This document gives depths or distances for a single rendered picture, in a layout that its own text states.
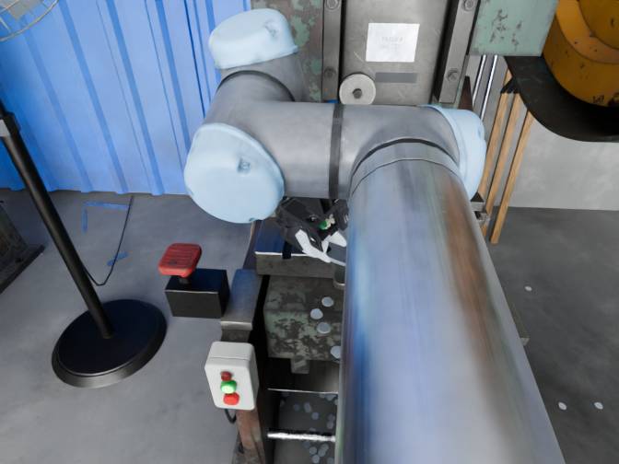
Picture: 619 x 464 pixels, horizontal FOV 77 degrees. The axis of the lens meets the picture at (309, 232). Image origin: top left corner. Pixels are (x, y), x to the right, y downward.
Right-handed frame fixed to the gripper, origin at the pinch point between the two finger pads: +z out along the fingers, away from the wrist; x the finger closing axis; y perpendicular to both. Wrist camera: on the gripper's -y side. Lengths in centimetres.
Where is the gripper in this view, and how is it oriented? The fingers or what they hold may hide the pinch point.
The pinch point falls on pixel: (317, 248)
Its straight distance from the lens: 61.6
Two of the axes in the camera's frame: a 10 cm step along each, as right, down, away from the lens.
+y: 6.8, 4.4, -5.8
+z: 2.4, 6.2, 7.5
